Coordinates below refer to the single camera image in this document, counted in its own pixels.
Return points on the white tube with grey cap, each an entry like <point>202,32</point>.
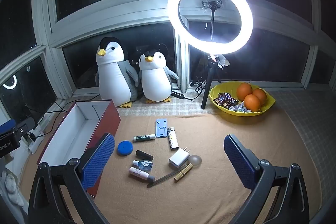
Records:
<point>139,173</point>

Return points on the black lipstick tube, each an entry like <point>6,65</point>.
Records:
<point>143,155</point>

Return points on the gold lipstick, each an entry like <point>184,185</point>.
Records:
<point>183,172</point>

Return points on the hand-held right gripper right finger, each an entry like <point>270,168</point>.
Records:
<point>240,161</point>

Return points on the patterned lighter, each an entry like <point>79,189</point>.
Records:
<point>173,138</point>

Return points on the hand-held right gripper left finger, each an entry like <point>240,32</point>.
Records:
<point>98,161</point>

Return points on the black tripod stand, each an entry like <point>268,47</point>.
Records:
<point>208,82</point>

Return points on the small blue liquid bottle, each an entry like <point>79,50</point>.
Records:
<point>143,164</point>

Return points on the pile of silver foil candies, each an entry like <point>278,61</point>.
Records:
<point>240,108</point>

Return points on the clear round ball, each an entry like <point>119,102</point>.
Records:
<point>195,160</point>

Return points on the white charger plug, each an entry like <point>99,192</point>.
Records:
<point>178,158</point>

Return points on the white power strip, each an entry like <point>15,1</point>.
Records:
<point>35,138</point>

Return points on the brown candy bar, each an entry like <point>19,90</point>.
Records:
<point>225,96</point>
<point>223,103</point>

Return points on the orange-brown felt mat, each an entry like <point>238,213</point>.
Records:
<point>210,200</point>

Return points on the large penguin plush toy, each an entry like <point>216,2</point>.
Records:
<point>114,74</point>

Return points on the white cardboard box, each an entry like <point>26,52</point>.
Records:
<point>76,129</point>

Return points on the checkered cloth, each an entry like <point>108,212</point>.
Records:
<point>302,113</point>

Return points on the white window frame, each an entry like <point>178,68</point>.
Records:
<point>110,8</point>

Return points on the orange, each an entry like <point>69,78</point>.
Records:
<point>244,91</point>
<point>252,103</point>
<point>260,95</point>

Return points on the metal nail file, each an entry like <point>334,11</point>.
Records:
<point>164,178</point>

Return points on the blue phone stand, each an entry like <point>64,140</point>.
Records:
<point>161,129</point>

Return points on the blue round tape measure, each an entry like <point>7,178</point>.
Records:
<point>125,148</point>

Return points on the green lip balm tube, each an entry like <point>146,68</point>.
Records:
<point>143,138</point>

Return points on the black gooseneck phone holder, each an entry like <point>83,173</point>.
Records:
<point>212,22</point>

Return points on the small penguin plush toy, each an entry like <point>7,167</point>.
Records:
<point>155,79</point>

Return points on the black power strip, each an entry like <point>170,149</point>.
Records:
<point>178,94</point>

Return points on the yellow bowl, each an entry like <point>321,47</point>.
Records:
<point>267,102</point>

